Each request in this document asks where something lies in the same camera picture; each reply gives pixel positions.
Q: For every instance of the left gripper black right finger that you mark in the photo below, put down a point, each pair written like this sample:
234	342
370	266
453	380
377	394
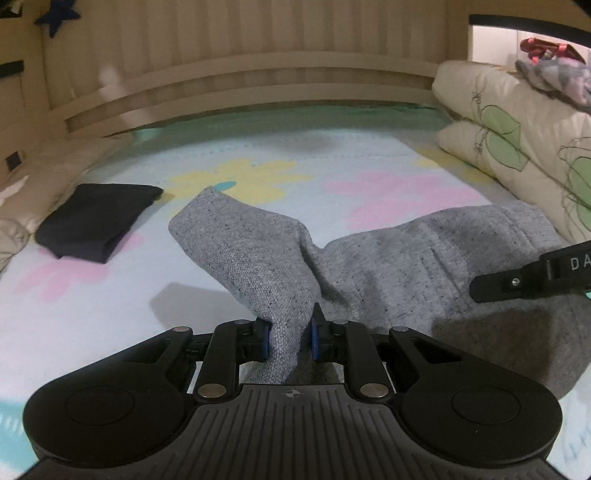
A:
341	342

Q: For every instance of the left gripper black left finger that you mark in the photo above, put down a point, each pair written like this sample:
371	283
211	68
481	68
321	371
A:
236	341

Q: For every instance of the grey speckled pants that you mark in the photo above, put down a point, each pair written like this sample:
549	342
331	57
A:
416	274

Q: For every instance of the lower cream leaf-print pillow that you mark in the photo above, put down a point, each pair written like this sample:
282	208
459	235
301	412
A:
497	157

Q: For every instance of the cream leaf-print pillow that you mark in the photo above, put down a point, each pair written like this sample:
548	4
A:
552	133
497	157

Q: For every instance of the upper cream leaf-print pillow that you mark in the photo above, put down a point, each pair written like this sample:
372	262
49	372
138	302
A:
552	133

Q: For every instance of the floral pastel bed sheet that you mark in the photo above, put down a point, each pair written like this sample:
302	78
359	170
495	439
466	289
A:
371	171

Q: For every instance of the grey pink patterned cloth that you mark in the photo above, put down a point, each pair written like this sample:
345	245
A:
562	78

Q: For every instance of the black folded garment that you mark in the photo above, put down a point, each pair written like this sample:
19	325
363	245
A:
90	224

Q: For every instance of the red item on shelf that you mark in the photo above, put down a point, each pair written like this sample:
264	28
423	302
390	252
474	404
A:
538	49

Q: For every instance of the black wall switch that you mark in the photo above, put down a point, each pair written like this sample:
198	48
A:
13	161

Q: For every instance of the beige padded bed frame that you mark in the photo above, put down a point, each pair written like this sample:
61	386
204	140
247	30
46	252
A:
69	102

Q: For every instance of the blue star wall decoration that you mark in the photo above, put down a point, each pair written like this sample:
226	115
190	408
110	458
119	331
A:
59	12

